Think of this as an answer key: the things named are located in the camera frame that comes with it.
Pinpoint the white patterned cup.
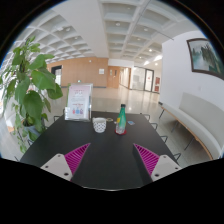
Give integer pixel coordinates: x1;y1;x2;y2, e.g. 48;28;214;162
92;117;106;133

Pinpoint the green plastic water bottle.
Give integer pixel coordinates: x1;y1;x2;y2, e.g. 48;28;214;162
116;104;126;133

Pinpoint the black chair far right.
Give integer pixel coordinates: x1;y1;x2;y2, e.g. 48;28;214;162
140;113;150;121

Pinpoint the red round coaster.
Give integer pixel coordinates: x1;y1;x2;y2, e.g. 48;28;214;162
115;130;127;135

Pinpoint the black chair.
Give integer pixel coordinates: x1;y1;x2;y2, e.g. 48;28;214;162
150;123;158;130
140;113;150;121
173;153;181;161
160;136;168;143

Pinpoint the framed landscape painting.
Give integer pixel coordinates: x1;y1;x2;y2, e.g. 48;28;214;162
187;38;224;80

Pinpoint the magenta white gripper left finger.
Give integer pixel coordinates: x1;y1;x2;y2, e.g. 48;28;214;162
42;143;90;181

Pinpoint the long white bench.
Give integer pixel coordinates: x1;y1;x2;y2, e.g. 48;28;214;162
161;92;224;159

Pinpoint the black chair near right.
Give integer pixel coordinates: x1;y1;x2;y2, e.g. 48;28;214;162
173;153;181;161

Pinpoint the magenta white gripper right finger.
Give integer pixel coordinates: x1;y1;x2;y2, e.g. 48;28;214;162
134;144;181;181

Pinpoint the acrylic sign stand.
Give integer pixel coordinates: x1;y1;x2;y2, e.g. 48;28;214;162
64;83;93;121

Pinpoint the green leafy potted plant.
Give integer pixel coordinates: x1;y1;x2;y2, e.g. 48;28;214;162
0;36;63;153

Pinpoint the blue card on table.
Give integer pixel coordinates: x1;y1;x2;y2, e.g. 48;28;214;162
127;121;135;125

